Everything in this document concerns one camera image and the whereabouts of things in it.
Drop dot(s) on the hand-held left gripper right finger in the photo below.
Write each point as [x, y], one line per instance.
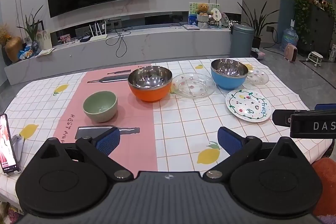
[229, 141]

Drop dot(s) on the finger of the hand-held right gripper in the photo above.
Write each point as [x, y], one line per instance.
[325, 107]
[281, 117]

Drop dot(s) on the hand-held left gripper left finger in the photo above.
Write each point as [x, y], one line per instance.
[109, 141]

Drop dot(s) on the green ceramic bowl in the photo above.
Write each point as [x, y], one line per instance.
[101, 111]

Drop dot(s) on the white printed plate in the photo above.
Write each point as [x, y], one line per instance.
[246, 106]

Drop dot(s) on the clear glass plate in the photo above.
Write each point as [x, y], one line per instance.
[258, 77]
[194, 87]

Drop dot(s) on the blue steel bowl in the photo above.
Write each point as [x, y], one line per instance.
[225, 82]

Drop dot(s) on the orange steel bowl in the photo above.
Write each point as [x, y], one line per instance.
[149, 94]

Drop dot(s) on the checked lemon tablecloth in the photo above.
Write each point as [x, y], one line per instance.
[183, 121]

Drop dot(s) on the white small stool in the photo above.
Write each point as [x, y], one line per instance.
[316, 55]

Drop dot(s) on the orange fuzzy stool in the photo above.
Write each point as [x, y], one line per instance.
[326, 182]

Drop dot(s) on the pink heater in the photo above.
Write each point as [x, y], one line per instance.
[290, 52]

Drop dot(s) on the dark cabinet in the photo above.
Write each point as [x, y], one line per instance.
[323, 29]

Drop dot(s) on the tall potted plant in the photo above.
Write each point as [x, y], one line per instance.
[256, 43]

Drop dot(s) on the blue water bottle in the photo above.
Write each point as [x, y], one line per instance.
[288, 37]

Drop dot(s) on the grey trash bin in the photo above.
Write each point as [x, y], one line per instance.
[241, 41]

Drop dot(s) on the grey phone stand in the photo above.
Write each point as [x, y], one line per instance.
[18, 145]

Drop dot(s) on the smartphone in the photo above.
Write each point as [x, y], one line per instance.
[8, 145]

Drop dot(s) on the white router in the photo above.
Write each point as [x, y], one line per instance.
[98, 37]

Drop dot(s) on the grey marble tv console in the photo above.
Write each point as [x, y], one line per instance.
[157, 48]

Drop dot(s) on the ivy plant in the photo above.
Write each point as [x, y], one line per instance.
[302, 3]

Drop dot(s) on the paper booklet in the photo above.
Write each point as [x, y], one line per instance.
[45, 52]

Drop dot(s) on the floral round fan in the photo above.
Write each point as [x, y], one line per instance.
[225, 18]

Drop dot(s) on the white laptop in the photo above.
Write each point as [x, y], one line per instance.
[191, 27]

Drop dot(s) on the blue snack bags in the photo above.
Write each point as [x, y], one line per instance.
[26, 53]

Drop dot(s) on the pink fluffy cushion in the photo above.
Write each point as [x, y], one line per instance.
[10, 214]

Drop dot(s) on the white round fan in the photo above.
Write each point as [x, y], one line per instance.
[215, 13]

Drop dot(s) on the gold vase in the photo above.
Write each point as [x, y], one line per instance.
[13, 49]

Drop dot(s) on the green painting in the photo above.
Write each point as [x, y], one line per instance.
[193, 14]

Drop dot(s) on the brown teddy bear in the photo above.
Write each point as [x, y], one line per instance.
[202, 8]

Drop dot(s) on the green leafy plant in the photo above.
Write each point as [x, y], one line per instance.
[32, 27]

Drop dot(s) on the dried flower bunch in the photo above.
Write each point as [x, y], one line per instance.
[5, 33]

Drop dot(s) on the wall outlet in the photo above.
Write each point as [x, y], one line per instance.
[270, 29]

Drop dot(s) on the pink photo frame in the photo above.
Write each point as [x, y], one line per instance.
[65, 39]

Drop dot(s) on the black picture frame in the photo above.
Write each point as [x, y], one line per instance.
[39, 24]

